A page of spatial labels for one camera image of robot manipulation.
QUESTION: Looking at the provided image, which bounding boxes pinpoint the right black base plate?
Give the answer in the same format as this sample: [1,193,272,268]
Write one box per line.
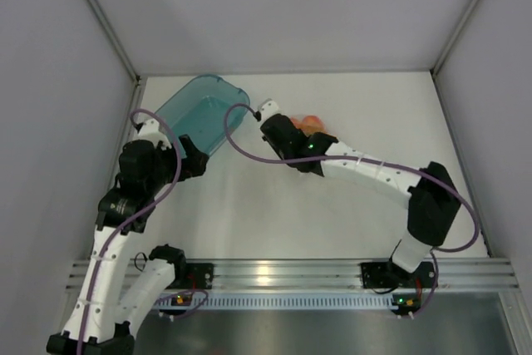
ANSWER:
[360,261,436,289]

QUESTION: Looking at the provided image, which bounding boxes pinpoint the purple cable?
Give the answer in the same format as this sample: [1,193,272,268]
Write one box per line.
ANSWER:
[224,103,479,318]
[75,108,209,355]

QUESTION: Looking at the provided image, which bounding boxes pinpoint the right aluminium frame post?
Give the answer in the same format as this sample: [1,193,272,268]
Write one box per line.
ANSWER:
[430,0,482,78]

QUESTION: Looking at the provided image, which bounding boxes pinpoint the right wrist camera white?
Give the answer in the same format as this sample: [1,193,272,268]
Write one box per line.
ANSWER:
[254,99,281,123]

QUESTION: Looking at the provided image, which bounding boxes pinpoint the white slotted cable duct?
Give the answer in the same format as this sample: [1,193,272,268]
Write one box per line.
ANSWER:
[154,293,398,311]

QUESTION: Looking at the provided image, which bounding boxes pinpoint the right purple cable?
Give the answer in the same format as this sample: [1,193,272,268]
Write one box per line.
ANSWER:
[224,103,479,318]

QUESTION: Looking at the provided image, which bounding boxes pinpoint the teal plastic bin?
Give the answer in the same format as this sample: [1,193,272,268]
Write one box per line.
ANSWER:
[155,74,250,156]

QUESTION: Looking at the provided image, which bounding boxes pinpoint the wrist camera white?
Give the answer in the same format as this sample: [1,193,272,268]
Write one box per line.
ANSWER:
[135,118,172,150]
[254,99,281,123]

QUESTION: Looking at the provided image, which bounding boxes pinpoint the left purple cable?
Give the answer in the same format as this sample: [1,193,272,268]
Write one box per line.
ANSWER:
[75,108,209,355]

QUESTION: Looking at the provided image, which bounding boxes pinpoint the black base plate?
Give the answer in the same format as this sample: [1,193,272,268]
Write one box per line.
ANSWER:
[360,261,436,289]
[168,263,214,290]

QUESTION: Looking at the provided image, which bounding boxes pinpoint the aluminium mounting rail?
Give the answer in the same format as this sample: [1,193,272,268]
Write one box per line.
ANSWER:
[66,258,519,290]

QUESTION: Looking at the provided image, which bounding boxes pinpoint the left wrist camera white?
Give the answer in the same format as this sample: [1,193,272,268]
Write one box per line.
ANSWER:
[135,118,172,150]

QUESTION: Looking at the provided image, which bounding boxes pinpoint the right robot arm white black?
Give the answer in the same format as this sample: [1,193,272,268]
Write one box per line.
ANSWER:
[256,113,461,288]

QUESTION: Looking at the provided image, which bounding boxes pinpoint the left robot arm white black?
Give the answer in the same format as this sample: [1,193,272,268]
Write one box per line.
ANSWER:
[46,135,209,354]

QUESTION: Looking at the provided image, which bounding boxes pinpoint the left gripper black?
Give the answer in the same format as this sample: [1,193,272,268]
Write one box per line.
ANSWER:
[145,134,209,194]

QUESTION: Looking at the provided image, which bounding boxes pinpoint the aluminium frame post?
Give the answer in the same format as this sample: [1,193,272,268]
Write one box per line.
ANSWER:
[62,0,142,84]
[430,0,482,78]

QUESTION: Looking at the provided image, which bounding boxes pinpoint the clear zip top bag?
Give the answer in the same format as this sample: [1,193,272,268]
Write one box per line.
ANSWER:
[288,115,332,137]

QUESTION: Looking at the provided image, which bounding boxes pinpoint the left aluminium frame post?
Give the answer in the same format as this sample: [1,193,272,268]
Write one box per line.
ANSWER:
[62,0,142,84]

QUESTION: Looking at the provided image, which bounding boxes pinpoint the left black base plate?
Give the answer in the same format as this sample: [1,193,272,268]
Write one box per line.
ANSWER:
[168,263,214,290]

